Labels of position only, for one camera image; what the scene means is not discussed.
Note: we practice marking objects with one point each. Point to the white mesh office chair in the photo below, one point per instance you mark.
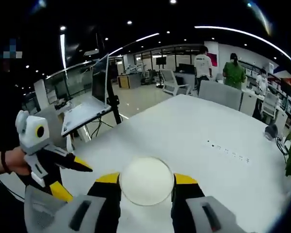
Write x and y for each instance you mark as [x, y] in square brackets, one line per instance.
[174, 82]
[270, 106]

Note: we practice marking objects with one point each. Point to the curved light strip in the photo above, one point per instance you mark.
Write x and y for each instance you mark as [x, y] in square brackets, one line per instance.
[245, 32]

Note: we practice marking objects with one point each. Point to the person's black clothing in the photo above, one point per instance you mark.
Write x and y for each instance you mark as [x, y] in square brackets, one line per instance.
[0, 208]

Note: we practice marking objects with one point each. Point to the open laptop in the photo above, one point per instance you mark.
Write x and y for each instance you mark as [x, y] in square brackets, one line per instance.
[99, 80]

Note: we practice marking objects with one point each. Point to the black monitor on stand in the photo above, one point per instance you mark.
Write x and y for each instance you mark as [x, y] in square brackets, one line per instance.
[161, 60]

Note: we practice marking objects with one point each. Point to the table socket panel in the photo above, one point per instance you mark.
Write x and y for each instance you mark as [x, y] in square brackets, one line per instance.
[226, 151]

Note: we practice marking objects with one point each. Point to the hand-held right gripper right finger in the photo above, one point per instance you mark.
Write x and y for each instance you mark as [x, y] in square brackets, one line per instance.
[201, 213]

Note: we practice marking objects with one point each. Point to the storage shelf with bins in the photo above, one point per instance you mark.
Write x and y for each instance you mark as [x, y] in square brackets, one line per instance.
[274, 77]

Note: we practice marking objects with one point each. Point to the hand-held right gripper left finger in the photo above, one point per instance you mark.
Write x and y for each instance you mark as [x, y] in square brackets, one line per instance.
[87, 213]

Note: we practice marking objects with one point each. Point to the dark grey bag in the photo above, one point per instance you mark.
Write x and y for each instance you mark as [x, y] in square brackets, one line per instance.
[271, 132]

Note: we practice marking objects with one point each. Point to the wood trimmed cabinet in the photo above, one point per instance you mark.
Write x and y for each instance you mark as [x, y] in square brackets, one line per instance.
[129, 81]

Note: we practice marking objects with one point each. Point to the white table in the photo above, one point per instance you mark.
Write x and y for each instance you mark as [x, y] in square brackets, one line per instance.
[184, 126]

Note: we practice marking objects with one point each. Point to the pink display screen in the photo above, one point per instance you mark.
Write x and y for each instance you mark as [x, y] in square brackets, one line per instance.
[212, 59]

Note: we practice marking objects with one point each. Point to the white printed paper cup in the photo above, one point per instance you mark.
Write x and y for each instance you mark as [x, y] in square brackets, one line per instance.
[146, 180]

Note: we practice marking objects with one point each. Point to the white desk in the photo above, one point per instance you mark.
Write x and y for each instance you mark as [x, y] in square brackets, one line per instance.
[248, 104]

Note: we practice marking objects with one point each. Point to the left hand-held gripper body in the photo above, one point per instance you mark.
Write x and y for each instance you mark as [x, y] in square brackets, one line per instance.
[32, 131]

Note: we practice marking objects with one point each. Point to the black wristband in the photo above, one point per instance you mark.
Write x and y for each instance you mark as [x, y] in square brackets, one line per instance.
[5, 162]

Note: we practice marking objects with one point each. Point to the person's left hand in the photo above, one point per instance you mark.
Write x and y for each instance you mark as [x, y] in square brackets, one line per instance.
[19, 162]

